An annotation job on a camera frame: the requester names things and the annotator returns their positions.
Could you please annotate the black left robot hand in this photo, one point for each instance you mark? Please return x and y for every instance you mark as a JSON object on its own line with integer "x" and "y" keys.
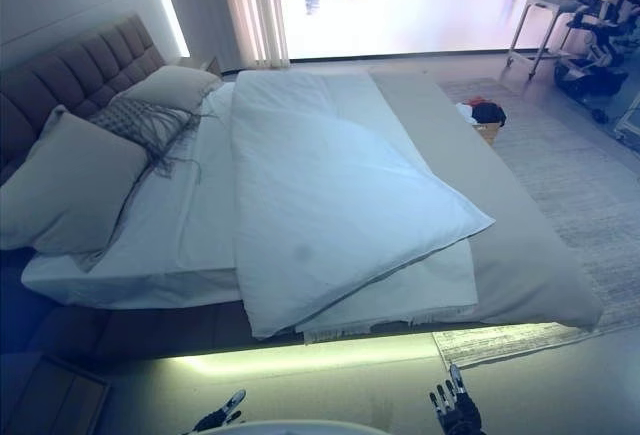
{"x": 222, "y": 411}

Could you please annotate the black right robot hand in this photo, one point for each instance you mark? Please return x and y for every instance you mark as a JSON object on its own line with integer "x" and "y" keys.
{"x": 462, "y": 412}

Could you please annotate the white duvet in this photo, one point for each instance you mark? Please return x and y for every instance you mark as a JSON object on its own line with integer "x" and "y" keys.
{"x": 325, "y": 180}

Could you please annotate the white bed sheet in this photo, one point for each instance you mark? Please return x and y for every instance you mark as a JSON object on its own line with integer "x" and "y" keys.
{"x": 190, "y": 235}

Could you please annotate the beige bed runner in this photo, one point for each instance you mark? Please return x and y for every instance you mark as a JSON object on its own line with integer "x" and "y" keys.
{"x": 510, "y": 235}

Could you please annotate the dark wooden nightstand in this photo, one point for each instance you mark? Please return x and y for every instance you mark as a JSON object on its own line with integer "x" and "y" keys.
{"x": 50, "y": 395}

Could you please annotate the pale patterned area rug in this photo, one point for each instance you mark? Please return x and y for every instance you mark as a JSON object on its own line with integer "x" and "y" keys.
{"x": 575, "y": 180}

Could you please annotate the large beige pillow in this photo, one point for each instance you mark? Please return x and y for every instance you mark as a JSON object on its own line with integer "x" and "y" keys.
{"x": 65, "y": 180}
{"x": 170, "y": 85}

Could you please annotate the brown cardboard box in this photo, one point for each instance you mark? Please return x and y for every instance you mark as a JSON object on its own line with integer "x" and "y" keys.
{"x": 487, "y": 132}

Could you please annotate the black red white clothes pile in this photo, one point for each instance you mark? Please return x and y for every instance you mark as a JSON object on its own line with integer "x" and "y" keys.
{"x": 487, "y": 112}

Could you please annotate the grey fringed knit cushion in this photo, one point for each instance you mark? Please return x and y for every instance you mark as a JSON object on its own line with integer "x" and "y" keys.
{"x": 135, "y": 120}

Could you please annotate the light wooden nightstand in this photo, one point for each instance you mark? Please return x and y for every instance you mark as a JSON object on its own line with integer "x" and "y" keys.
{"x": 197, "y": 64}

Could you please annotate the black wheeled robot equipment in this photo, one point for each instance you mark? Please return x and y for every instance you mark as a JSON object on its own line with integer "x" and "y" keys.
{"x": 595, "y": 70}

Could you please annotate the brown tufted headboard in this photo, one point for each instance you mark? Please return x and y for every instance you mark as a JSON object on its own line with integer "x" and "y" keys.
{"x": 100, "y": 55}

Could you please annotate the sheer white curtain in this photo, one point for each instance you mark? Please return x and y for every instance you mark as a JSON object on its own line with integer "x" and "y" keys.
{"x": 255, "y": 5}

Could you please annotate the brown bed frame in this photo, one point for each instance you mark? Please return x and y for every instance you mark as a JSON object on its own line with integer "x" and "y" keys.
{"x": 150, "y": 325}

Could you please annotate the metal frame table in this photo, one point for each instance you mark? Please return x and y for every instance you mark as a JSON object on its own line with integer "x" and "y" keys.
{"x": 540, "y": 10}

